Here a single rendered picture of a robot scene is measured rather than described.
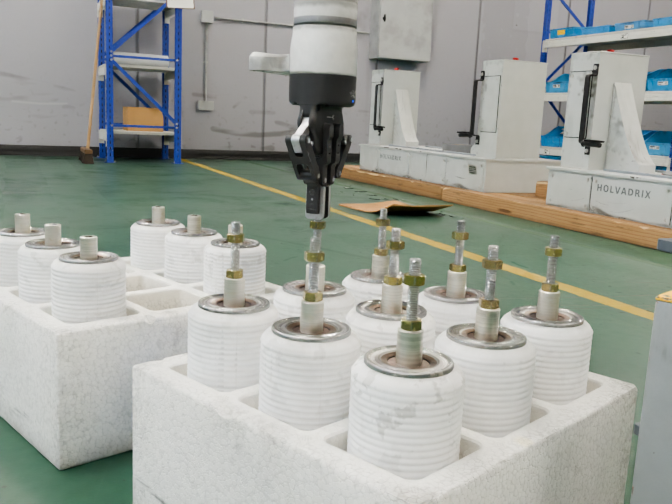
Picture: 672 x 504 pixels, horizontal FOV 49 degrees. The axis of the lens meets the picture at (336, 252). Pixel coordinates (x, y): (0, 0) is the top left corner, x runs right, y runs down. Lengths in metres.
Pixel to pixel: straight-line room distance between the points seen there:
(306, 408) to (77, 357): 0.38
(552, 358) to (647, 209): 2.51
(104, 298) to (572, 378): 0.58
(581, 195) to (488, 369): 2.89
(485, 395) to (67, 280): 0.56
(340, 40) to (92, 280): 0.44
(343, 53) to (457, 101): 7.49
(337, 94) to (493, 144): 3.41
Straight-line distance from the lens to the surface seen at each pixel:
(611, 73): 3.68
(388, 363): 0.62
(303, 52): 0.82
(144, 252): 1.32
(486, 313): 0.71
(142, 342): 1.01
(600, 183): 3.46
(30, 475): 1.02
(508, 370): 0.69
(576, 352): 0.80
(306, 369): 0.67
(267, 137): 7.36
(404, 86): 5.46
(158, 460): 0.82
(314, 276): 0.69
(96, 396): 1.00
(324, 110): 0.82
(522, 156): 4.29
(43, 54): 7.00
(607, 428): 0.83
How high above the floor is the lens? 0.45
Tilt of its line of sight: 10 degrees down
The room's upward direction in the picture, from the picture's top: 3 degrees clockwise
